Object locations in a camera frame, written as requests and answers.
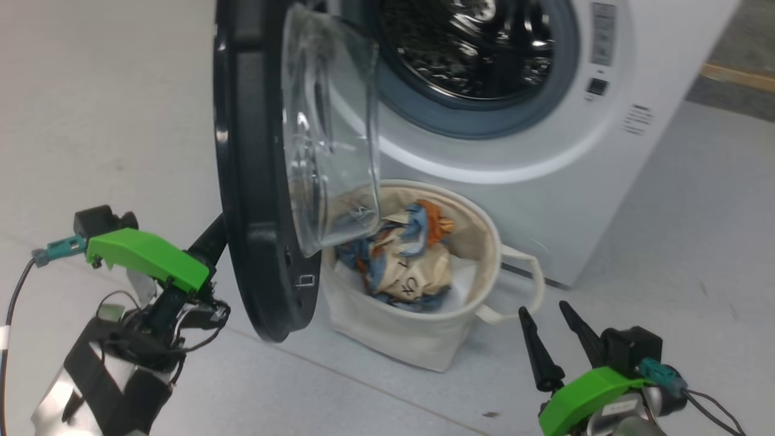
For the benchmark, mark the white front-load washing machine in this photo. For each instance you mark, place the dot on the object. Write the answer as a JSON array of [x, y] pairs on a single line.
[[575, 200]]

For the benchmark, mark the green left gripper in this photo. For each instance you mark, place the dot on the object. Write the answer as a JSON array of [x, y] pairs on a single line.
[[145, 254]]

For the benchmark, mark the black-rimmed glass washer door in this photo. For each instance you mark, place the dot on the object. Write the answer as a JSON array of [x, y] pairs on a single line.
[[254, 181]]

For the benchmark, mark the grey warning pictogram sticker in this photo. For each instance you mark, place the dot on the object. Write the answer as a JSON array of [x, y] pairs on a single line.
[[603, 33]]

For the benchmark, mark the small printed text sticker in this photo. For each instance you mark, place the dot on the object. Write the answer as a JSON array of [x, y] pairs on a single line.
[[639, 119]]

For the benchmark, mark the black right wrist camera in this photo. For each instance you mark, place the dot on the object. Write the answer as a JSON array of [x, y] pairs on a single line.
[[633, 348]]

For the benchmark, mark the cream canvas laundry basket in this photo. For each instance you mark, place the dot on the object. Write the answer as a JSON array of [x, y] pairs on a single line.
[[399, 339]]

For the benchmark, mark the white folded cloth liner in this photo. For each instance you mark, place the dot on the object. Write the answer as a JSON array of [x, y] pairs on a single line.
[[463, 284]]

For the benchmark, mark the blue patterned garment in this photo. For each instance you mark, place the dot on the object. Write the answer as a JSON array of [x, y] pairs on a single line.
[[412, 272]]

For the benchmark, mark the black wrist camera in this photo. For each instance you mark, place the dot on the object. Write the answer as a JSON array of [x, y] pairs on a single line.
[[97, 221], [633, 348]]

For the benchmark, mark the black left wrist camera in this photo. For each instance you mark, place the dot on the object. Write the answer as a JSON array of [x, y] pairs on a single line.
[[97, 221]]

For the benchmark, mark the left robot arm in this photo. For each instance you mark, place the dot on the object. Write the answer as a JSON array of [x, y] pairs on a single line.
[[103, 375]]

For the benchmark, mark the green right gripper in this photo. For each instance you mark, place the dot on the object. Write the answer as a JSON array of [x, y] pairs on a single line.
[[581, 399]]

